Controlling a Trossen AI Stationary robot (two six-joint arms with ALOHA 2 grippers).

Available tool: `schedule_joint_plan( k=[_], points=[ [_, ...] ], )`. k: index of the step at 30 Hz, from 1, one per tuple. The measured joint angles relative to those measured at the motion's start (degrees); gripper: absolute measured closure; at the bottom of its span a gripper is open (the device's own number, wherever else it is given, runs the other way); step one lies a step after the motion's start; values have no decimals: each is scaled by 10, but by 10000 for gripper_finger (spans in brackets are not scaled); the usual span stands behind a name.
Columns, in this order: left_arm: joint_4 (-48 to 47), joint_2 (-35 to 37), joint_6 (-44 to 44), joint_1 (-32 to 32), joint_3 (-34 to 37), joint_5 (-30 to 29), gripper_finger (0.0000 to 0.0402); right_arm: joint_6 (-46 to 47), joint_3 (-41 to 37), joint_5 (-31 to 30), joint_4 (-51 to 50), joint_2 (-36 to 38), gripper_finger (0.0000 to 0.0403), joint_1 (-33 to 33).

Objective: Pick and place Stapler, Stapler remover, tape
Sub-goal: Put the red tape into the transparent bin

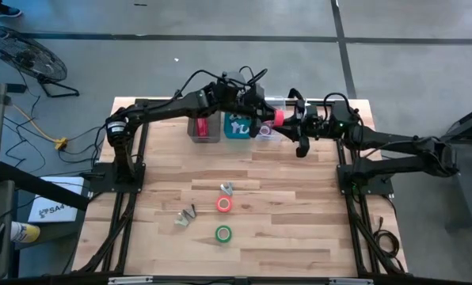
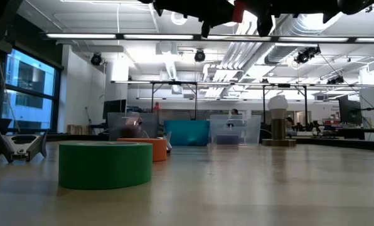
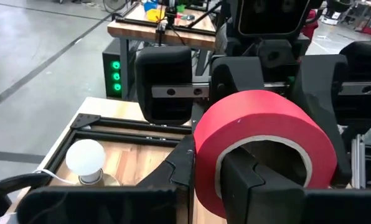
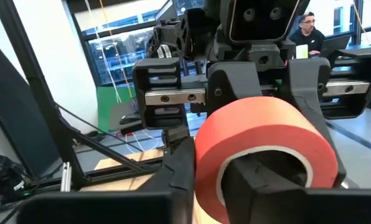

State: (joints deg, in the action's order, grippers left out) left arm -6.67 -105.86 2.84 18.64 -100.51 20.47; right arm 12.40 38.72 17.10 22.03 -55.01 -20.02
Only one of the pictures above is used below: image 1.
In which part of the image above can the black floor fan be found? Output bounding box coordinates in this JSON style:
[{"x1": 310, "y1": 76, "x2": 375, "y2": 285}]
[{"x1": 0, "y1": 25, "x2": 81, "y2": 99}]

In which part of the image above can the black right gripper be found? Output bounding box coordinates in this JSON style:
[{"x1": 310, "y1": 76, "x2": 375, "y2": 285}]
[{"x1": 283, "y1": 101, "x2": 325, "y2": 158}]

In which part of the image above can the red stapler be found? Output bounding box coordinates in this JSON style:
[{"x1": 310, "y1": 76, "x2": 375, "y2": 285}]
[{"x1": 195, "y1": 116, "x2": 210, "y2": 139}]

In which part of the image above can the yellow power cable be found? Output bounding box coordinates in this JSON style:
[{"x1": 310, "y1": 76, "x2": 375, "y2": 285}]
[{"x1": 12, "y1": 103, "x2": 69, "y2": 150}]

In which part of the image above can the black floor cable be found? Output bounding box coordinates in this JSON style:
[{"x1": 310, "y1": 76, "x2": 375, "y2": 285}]
[{"x1": 2, "y1": 69, "x2": 108, "y2": 169}]

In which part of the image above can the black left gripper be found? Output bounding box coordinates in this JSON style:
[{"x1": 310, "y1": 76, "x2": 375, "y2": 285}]
[{"x1": 239, "y1": 83, "x2": 279, "y2": 139}]

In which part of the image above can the clear plastic bin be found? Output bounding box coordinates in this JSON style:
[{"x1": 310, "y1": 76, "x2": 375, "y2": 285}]
[{"x1": 255, "y1": 95, "x2": 288, "y2": 143}]

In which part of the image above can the smoked grey plastic bin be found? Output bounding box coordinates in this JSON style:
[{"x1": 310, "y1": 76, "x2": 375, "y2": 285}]
[{"x1": 186, "y1": 112, "x2": 223, "y2": 144}]

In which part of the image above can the green tape roll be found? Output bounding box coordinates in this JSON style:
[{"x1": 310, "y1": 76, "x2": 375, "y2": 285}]
[{"x1": 215, "y1": 225, "x2": 233, "y2": 244}]

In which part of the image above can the person's shoe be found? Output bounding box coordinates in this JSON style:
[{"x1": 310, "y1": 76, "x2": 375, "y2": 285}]
[{"x1": 0, "y1": 3, "x2": 23, "y2": 19}]

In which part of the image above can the yellow and white can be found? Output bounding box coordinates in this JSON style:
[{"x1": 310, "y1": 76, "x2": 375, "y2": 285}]
[{"x1": 10, "y1": 220, "x2": 41, "y2": 244}]

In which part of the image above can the silver metal bracket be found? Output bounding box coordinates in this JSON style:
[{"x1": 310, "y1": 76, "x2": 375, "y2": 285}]
[
  {"x1": 107, "y1": 275, "x2": 154, "y2": 285},
  {"x1": 328, "y1": 277, "x2": 375, "y2": 285}
]

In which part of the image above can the coiled black cable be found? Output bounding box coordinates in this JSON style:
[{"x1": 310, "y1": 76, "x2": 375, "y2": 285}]
[{"x1": 372, "y1": 215, "x2": 402, "y2": 262}]

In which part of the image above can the black aluminium table frame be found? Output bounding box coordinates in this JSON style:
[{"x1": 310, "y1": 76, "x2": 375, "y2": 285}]
[{"x1": 71, "y1": 97, "x2": 409, "y2": 278}]

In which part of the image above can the red tape roll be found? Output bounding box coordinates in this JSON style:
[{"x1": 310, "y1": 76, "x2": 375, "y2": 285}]
[{"x1": 272, "y1": 108, "x2": 287, "y2": 128}]

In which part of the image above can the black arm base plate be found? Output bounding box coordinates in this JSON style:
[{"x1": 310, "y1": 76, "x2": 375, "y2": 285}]
[
  {"x1": 337, "y1": 165, "x2": 395, "y2": 196},
  {"x1": 87, "y1": 161, "x2": 147, "y2": 194}
]

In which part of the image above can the orange tape roll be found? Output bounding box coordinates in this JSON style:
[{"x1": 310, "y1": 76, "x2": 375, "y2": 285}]
[{"x1": 215, "y1": 195, "x2": 234, "y2": 214}]

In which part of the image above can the grey metal cart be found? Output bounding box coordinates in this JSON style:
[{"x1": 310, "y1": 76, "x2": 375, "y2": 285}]
[{"x1": 445, "y1": 101, "x2": 472, "y2": 230}]

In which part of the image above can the white cardboard box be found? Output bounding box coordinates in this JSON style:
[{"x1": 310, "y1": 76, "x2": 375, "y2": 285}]
[{"x1": 27, "y1": 176, "x2": 86, "y2": 224}]

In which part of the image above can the teal plastic bin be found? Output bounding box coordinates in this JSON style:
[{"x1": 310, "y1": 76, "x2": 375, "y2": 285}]
[{"x1": 223, "y1": 111, "x2": 253, "y2": 140}]

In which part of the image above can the black diagonal beam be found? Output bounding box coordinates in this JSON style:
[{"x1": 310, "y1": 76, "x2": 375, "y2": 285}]
[{"x1": 0, "y1": 161, "x2": 90, "y2": 211}]

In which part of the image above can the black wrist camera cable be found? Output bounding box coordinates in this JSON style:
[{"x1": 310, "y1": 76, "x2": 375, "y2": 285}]
[
  {"x1": 175, "y1": 65, "x2": 269, "y2": 105},
  {"x1": 323, "y1": 92, "x2": 360, "y2": 124}
]

